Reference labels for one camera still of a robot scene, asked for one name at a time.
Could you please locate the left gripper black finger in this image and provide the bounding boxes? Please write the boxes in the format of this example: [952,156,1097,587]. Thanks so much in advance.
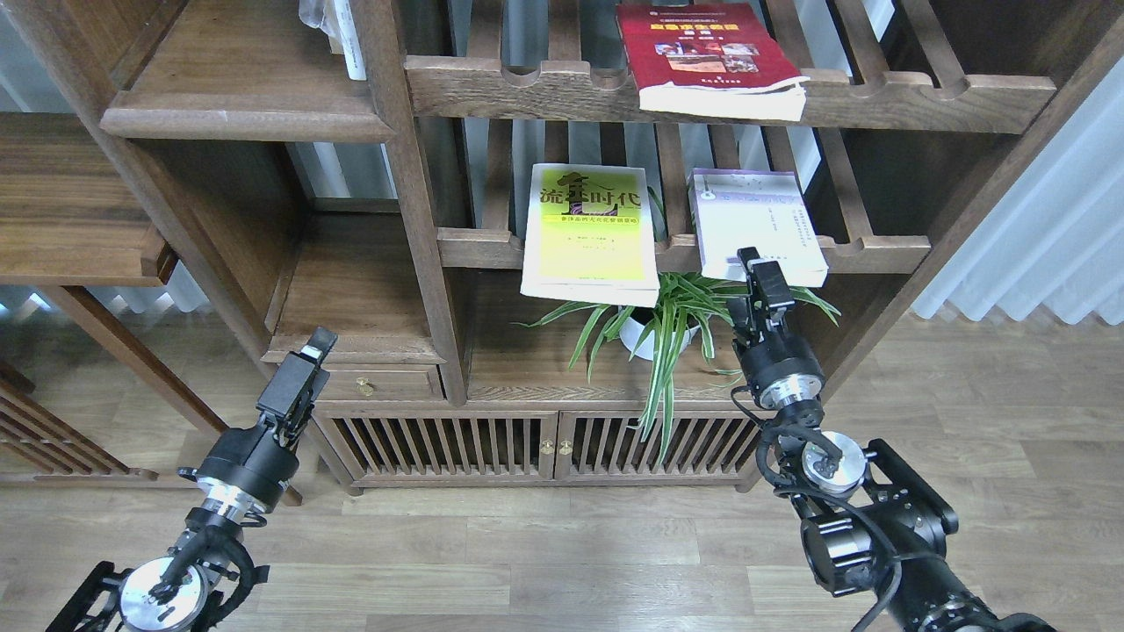
[256,327,338,421]

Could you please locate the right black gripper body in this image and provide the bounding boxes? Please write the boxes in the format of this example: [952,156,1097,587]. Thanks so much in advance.
[733,262,825,410]

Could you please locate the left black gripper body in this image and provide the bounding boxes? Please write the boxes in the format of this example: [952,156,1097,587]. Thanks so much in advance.
[179,404,308,527]

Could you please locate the white lavender paperback book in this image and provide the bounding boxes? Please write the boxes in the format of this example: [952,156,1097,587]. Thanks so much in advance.
[691,168,828,288]

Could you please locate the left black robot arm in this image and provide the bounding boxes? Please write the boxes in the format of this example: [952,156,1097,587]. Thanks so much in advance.
[51,327,337,631]

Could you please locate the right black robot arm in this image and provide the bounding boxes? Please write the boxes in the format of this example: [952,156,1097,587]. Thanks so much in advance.
[728,249,1048,631]

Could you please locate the white object on upper shelf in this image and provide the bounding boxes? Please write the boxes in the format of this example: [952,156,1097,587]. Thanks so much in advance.
[299,0,368,81]

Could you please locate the green spider plant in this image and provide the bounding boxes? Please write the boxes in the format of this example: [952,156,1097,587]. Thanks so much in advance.
[531,272,839,455]

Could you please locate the small wooden drawer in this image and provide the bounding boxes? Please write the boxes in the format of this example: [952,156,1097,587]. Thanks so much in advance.
[317,363,444,404]

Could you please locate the white plant pot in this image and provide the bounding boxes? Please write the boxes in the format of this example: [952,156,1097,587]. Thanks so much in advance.
[619,307,703,363]

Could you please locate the yellow green paperback book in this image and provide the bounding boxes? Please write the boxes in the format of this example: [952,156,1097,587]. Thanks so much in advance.
[519,163,659,308]

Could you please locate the red paperback book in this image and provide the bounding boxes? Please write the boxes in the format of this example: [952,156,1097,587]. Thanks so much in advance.
[616,4,807,121]

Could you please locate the right slatted cabinet door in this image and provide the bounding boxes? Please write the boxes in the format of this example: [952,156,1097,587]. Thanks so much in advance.
[554,410,761,491]

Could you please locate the dark wooden bookshelf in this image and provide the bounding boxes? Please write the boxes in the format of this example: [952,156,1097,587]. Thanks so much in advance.
[3,1,1121,457]

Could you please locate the white curtain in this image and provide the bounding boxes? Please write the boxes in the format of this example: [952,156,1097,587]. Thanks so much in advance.
[910,63,1123,325]

